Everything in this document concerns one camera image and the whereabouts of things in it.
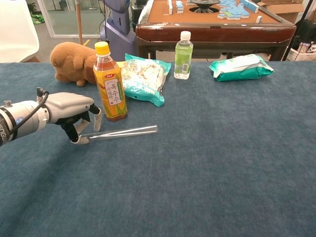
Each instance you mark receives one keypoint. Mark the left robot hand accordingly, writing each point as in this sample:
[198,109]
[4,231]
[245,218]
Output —
[69,105]

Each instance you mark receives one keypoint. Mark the glass test tube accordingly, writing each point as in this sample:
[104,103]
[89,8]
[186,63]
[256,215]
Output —
[123,132]

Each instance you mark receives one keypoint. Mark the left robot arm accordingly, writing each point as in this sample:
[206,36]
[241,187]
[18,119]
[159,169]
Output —
[22,118]

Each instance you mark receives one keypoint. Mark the blue robot base machine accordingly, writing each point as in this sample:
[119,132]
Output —
[118,27]

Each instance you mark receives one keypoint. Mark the brown capybara plush toy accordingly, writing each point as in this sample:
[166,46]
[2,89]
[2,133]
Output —
[69,61]

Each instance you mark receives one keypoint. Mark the yellow corn tea bottle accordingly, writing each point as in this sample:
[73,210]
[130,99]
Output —
[112,93]

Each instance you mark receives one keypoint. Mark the teal snack bag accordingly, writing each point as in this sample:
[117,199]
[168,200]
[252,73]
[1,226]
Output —
[145,76]

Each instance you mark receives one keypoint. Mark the wooden pole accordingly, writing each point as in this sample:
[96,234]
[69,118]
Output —
[79,22]

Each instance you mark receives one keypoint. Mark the white chair wooden legs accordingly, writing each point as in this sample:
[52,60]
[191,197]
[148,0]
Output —
[14,32]

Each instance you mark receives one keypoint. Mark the green label water bottle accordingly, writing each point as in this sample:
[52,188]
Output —
[183,56]

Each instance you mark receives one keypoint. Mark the blue table mat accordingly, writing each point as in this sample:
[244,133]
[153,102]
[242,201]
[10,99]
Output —
[185,160]

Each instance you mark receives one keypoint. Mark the brown mahjong table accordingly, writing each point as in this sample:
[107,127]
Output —
[222,34]

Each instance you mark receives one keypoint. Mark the teal wet wipes pack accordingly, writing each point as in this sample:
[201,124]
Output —
[242,70]

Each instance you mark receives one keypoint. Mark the white mahjong tile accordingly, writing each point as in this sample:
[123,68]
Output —
[259,19]

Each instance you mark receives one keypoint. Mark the black tripod stand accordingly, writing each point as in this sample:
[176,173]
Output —
[287,51]

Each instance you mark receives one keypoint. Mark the cardboard box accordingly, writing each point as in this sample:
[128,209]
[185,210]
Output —
[286,11]

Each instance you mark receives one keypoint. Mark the white box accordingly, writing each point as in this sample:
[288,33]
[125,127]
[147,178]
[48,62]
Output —
[302,53]

